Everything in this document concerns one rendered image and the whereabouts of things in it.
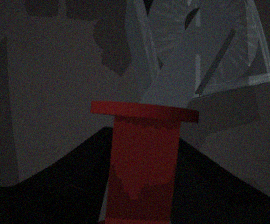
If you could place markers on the grey crank handle with red grip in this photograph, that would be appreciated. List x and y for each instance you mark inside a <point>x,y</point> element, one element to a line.
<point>145,137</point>

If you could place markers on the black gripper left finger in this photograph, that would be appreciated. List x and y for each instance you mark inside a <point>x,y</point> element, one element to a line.
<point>71,191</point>

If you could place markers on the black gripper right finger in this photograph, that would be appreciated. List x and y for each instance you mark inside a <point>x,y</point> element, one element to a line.
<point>205,193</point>

